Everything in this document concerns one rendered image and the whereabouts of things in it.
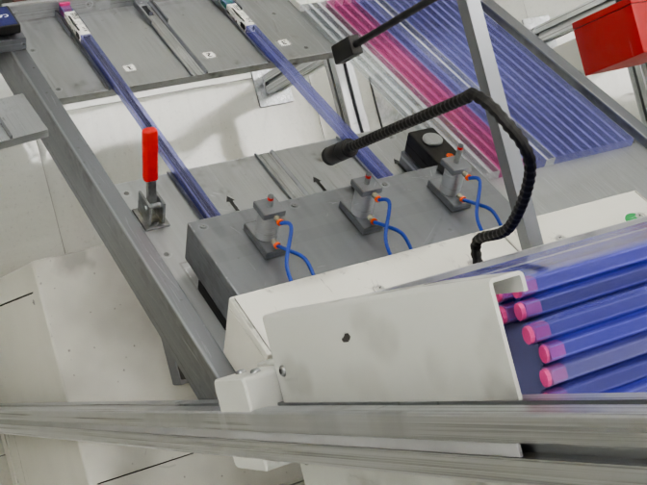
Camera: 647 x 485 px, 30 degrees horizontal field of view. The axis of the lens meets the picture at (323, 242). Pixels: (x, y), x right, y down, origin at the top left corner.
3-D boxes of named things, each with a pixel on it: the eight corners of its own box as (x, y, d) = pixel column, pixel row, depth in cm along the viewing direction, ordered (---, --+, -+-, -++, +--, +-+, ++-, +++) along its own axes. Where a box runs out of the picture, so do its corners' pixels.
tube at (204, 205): (59, 12, 159) (59, 5, 159) (68, 11, 160) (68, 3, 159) (221, 244, 127) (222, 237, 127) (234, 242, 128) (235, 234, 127)
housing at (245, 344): (217, 402, 118) (228, 294, 109) (601, 285, 140) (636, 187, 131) (253, 461, 113) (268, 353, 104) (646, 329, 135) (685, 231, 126)
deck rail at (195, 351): (-13, 54, 159) (-14, 12, 156) (3, 51, 160) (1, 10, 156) (217, 430, 114) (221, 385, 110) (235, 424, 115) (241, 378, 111)
